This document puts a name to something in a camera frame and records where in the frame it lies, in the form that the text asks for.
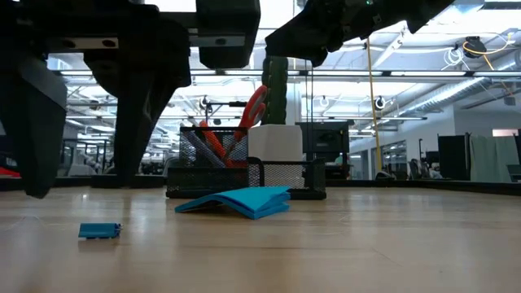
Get green cactus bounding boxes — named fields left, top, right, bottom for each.
left=260, top=55, right=289, bottom=126

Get grey green hanging cloth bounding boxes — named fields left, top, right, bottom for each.
left=469, top=135, right=521, bottom=183

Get blue cloth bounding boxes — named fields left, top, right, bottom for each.
left=174, top=186, right=292, bottom=221

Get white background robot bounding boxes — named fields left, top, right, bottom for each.
left=68, top=150, right=116, bottom=177

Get white hexagonal plant pot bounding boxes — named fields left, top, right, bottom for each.
left=247, top=124, right=304, bottom=188

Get black aluminium table frame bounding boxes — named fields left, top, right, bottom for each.
left=0, top=175, right=521, bottom=197

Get black mesh desk organizer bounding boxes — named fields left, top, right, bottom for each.
left=165, top=125, right=328, bottom=201

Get red handled scissors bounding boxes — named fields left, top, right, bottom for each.
left=222, top=84, right=269, bottom=168

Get black ceiling device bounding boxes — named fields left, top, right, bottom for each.
left=462, top=35, right=488, bottom=59

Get hanging yellow cable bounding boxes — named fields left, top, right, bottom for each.
left=365, top=38, right=384, bottom=175

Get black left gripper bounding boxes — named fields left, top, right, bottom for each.
left=0, top=0, right=261, bottom=188

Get black camera rig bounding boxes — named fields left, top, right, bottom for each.
left=198, top=95, right=256, bottom=126

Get orange-red pen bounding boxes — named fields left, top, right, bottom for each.
left=198, top=120, right=242, bottom=169

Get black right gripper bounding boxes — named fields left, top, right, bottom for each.
left=264, top=0, right=405, bottom=68

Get small blue eraser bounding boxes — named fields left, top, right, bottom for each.
left=77, top=222, right=124, bottom=241

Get slim lavender grey pen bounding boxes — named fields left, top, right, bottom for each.
left=186, top=129, right=225, bottom=169

